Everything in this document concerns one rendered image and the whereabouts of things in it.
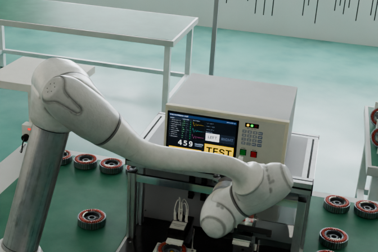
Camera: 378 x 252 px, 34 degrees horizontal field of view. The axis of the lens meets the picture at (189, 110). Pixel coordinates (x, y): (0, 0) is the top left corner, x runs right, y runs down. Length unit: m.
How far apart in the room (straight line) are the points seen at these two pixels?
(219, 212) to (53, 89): 0.59
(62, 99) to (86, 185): 1.41
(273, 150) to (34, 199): 0.87
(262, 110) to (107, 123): 0.85
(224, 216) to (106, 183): 1.18
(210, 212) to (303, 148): 0.80
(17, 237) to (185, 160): 0.51
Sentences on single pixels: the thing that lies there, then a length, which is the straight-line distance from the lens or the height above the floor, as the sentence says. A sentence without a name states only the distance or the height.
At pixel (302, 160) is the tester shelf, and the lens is 2.36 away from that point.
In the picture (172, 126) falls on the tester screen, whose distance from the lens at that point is 2.22.
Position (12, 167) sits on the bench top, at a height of 0.75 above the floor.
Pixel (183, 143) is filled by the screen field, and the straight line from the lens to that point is 2.24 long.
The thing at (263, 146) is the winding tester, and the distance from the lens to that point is 2.18.
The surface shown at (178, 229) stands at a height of 0.87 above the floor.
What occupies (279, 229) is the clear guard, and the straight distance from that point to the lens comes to 2.04.
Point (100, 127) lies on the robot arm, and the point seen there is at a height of 1.52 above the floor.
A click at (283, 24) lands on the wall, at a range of 8.50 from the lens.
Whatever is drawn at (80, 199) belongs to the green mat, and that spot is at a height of 0.75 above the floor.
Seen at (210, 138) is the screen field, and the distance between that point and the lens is 2.20.
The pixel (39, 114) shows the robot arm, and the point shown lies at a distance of 1.63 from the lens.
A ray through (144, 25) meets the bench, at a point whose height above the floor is 0.75.
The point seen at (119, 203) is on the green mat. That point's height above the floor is 0.75.
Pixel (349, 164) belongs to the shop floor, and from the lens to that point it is 5.02.
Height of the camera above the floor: 2.12
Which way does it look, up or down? 22 degrees down
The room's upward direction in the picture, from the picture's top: 4 degrees clockwise
